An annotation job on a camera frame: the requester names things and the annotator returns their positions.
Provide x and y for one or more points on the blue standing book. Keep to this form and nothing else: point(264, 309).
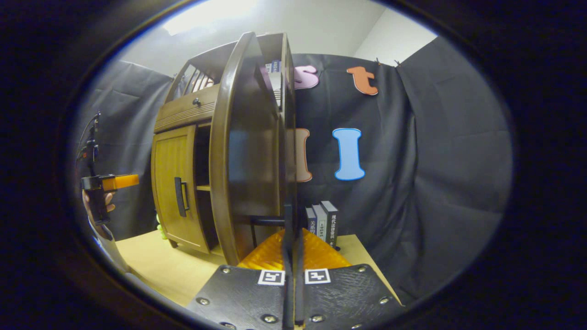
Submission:
point(310, 222)

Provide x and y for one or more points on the wooden inner cabinet shelf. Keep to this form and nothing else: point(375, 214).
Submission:
point(203, 188)

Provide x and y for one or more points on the green frog plush toy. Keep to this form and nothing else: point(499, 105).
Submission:
point(161, 229)

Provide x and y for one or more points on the wooden double-door shoe cabinet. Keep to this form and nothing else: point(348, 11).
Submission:
point(183, 110)

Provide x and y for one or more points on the wooden cabinet drawer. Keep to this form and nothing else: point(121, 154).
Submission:
point(183, 110)

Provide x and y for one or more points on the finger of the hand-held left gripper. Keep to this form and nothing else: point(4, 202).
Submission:
point(121, 182)

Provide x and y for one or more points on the black standing book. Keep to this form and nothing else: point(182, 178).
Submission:
point(331, 224)

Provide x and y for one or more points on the black backdrop cloth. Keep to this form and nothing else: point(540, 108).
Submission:
point(435, 160)

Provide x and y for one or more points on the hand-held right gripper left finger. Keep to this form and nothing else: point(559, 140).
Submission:
point(243, 298)

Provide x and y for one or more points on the dark blue shelf book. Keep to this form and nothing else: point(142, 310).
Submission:
point(269, 67)

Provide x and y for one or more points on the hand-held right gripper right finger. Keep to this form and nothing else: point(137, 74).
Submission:
point(348, 295)

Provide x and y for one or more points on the grey blue shelf book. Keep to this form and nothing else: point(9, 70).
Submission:
point(276, 66)

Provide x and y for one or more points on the wooden cabinet door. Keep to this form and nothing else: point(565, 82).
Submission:
point(252, 151)
point(172, 183)

